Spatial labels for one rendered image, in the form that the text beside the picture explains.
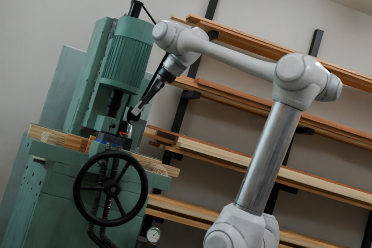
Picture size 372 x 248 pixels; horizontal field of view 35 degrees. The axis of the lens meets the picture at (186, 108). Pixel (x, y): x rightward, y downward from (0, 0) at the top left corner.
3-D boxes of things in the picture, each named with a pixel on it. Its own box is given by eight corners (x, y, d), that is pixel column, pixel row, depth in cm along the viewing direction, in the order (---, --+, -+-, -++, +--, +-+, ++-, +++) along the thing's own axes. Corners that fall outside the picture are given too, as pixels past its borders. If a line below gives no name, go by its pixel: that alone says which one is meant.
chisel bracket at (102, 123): (98, 135, 246) (104, 115, 247) (92, 132, 259) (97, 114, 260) (115, 139, 249) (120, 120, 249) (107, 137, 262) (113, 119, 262)
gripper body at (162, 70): (176, 78, 236) (162, 96, 238) (177, 75, 244) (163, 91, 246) (162, 66, 235) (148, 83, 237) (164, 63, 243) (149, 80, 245)
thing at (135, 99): (128, 106, 273) (137, 75, 274) (123, 105, 281) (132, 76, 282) (144, 111, 276) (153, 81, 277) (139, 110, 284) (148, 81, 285)
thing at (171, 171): (48, 141, 243) (52, 132, 243) (48, 141, 244) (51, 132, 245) (177, 177, 264) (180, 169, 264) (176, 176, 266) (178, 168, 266)
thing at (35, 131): (27, 135, 241) (31, 124, 242) (27, 135, 243) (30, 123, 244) (159, 172, 263) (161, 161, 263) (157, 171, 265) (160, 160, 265)
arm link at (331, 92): (305, 65, 217) (292, 56, 206) (351, 77, 208) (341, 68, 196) (293, 98, 217) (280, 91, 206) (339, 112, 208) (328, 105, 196)
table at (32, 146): (30, 156, 216) (35, 141, 216) (21, 148, 244) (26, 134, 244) (176, 195, 237) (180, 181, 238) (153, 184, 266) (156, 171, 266)
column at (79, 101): (58, 165, 263) (106, 14, 269) (51, 159, 284) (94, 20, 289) (105, 177, 271) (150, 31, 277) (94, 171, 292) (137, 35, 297)
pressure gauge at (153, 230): (143, 245, 236) (149, 226, 237) (140, 243, 240) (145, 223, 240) (156, 248, 238) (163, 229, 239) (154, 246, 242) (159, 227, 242)
